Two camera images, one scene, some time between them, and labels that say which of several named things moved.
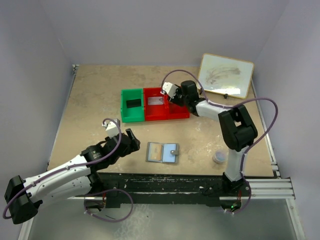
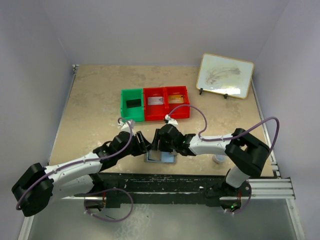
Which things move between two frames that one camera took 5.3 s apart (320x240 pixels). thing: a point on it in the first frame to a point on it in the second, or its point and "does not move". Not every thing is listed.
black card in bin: x=133 y=103 does not move
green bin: x=132 y=105 does not move
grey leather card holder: x=162 y=153 does not move
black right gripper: x=178 y=91 to x=157 y=138
